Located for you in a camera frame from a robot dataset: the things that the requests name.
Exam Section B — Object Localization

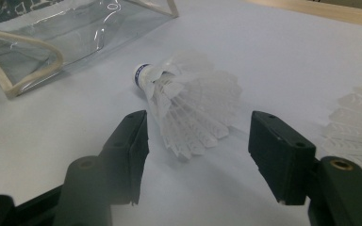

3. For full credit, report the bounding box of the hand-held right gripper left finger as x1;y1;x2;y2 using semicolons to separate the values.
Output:
98;109;151;205

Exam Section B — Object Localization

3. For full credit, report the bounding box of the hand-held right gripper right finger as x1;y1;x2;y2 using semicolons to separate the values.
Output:
247;110;318;205

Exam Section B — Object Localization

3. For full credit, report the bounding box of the white feather shuttlecock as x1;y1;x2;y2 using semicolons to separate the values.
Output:
132;62;243;161
321;78;362;192

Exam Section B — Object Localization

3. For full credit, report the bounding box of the clear plastic bag beige trim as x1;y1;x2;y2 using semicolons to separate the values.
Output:
0;0;180;100

